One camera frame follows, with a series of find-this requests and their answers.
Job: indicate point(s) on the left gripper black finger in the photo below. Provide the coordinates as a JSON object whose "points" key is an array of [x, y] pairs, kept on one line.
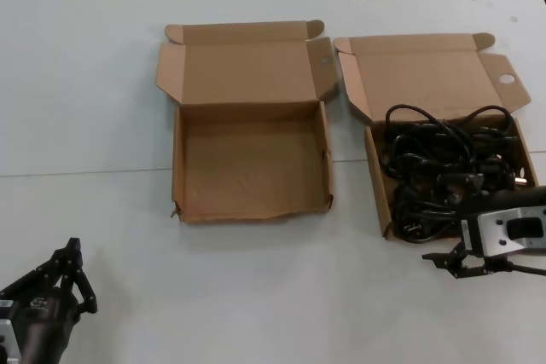
{"points": [[42, 268], [85, 287]]}

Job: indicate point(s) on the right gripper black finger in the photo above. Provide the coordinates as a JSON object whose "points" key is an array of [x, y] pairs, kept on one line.
{"points": [[439, 258], [467, 187]]}

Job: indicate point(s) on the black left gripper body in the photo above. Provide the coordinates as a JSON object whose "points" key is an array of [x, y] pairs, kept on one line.
{"points": [[47, 313]]}

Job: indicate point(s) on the plain brown cardboard box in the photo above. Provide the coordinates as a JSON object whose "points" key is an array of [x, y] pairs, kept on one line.
{"points": [[251, 168]]}

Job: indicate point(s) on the cardboard box with round hole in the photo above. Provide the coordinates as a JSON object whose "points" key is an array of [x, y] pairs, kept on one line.
{"points": [[426, 78]]}

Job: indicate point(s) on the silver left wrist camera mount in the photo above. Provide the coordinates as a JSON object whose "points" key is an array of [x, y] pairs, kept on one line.
{"points": [[8, 334]]}

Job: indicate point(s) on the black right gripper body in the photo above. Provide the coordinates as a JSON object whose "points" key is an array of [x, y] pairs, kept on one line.
{"points": [[503, 200]]}

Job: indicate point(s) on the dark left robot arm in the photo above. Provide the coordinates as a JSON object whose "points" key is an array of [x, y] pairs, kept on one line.
{"points": [[42, 351]]}

